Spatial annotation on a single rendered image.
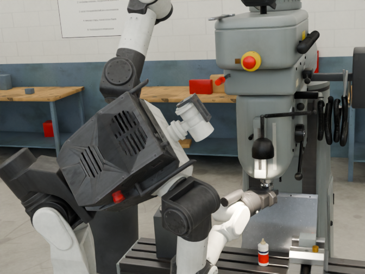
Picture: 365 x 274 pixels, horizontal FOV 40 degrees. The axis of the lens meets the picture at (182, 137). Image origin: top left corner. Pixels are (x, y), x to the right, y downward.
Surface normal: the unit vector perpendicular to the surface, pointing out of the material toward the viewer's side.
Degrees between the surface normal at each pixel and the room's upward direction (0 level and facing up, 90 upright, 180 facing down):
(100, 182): 74
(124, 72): 61
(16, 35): 90
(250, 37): 90
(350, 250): 0
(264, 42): 90
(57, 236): 90
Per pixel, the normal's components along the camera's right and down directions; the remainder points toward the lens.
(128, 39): -0.31, -0.27
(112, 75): -0.04, -0.22
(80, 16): -0.32, 0.28
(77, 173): -0.50, -0.02
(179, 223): -0.61, 0.38
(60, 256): -0.02, 0.27
